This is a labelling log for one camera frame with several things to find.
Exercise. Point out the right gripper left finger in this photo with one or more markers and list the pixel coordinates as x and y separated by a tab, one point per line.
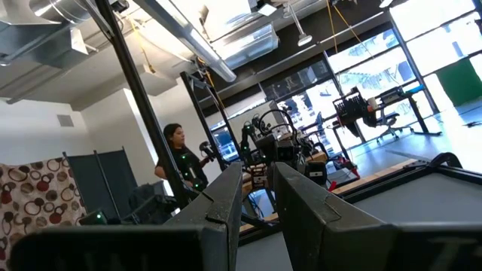
214	233

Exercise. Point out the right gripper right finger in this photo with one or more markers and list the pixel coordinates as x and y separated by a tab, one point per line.
320	233

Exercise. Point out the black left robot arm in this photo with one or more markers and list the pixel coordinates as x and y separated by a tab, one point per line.
246	141

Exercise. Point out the person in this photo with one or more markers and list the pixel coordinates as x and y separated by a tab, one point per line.
186	165

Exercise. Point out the black background robot rig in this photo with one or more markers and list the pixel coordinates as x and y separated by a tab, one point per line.
350	109

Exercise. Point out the black office chair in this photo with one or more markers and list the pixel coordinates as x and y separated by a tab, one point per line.
389	122

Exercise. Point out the white pendant lamp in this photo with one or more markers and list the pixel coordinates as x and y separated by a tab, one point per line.
304	39

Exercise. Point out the black device green light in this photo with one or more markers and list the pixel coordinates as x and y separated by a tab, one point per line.
98	217

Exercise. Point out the blue-grey table mat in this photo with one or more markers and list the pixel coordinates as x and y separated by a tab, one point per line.
433	199

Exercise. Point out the dark grey partition screen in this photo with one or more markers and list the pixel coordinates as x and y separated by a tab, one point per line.
109	177

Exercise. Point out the long silver ceiling pipe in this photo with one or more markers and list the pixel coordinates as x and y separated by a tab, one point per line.
203	49

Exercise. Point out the background office desk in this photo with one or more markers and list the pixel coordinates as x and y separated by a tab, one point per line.
399	94

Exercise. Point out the circle patterned curtain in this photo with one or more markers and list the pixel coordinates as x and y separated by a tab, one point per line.
37	195

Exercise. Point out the green panel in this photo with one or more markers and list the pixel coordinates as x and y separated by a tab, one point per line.
461	83

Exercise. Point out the black metal rack frame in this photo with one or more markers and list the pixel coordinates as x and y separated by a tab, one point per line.
200	109

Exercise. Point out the black stand post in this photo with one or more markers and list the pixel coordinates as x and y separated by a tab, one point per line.
140	94

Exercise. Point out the wall vent grille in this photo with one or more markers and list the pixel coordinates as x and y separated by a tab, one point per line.
65	120

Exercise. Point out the silver ventilation duct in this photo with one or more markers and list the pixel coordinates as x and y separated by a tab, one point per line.
56	9

